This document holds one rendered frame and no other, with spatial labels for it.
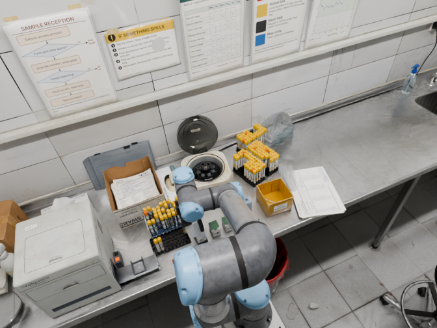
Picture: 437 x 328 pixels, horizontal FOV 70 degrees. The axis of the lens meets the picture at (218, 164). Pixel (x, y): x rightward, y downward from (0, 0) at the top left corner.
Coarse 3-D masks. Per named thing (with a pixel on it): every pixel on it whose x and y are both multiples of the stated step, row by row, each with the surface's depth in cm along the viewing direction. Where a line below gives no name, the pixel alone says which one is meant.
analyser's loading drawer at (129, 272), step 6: (144, 258) 133; (150, 258) 133; (156, 258) 131; (132, 264) 129; (138, 264) 132; (144, 264) 131; (150, 264) 131; (156, 264) 131; (114, 270) 130; (120, 270) 130; (126, 270) 130; (132, 270) 127; (138, 270) 130; (144, 270) 128; (150, 270) 129; (120, 276) 128; (126, 276) 128; (132, 276) 128; (138, 276) 128; (120, 282) 126
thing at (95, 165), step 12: (132, 144) 161; (144, 144) 162; (96, 156) 157; (108, 156) 159; (120, 156) 162; (132, 156) 164; (144, 156) 166; (96, 168) 161; (108, 168) 163; (156, 168) 174; (96, 180) 165
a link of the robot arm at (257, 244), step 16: (224, 192) 100; (240, 192) 104; (224, 208) 92; (240, 208) 86; (240, 224) 79; (256, 224) 74; (240, 240) 67; (256, 240) 67; (272, 240) 71; (256, 256) 64; (272, 256) 68; (256, 272) 64
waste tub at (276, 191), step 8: (264, 184) 152; (272, 184) 154; (280, 184) 155; (256, 192) 154; (264, 192) 156; (272, 192) 159; (280, 192) 158; (288, 192) 148; (264, 200) 146; (272, 200) 155; (280, 200) 143; (288, 200) 145; (264, 208) 149; (272, 208) 145; (280, 208) 147; (288, 208) 150
